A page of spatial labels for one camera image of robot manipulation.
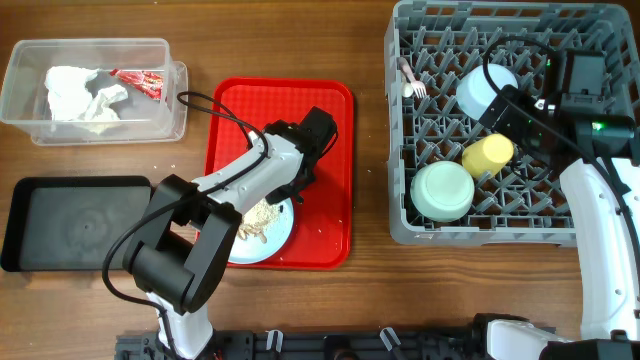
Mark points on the white napkin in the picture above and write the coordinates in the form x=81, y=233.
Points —
x=70, y=100

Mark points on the food scraps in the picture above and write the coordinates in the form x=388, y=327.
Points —
x=257, y=220

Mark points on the light blue plate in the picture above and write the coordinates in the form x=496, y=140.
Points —
x=253, y=251

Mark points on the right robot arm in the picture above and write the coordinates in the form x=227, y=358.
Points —
x=596, y=155

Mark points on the light blue bowl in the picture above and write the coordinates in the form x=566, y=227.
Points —
x=474, y=94

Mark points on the red serving tray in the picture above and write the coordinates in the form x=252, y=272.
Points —
x=321, y=235

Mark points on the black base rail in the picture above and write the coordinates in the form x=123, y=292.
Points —
x=385, y=344

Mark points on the white plastic fork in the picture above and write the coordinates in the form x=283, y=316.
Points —
x=418, y=86

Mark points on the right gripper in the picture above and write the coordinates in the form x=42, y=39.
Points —
x=520, y=103

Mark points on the red snack wrapper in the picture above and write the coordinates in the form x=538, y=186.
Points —
x=149, y=83

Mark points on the green plastic bowl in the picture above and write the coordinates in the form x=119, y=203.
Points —
x=442, y=191

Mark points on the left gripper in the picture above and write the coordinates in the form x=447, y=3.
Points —
x=278, y=193

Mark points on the white plastic spoon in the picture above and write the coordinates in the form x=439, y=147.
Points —
x=407, y=90

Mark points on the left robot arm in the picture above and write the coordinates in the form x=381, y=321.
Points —
x=179, y=250

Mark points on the grey dishwasher rack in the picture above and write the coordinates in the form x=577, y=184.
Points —
x=445, y=40

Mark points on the black plastic tray bin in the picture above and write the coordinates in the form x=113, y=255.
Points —
x=70, y=223

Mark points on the clear plastic bin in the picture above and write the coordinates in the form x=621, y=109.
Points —
x=94, y=91

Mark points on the yellow plastic cup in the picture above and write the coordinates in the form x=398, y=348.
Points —
x=489, y=154

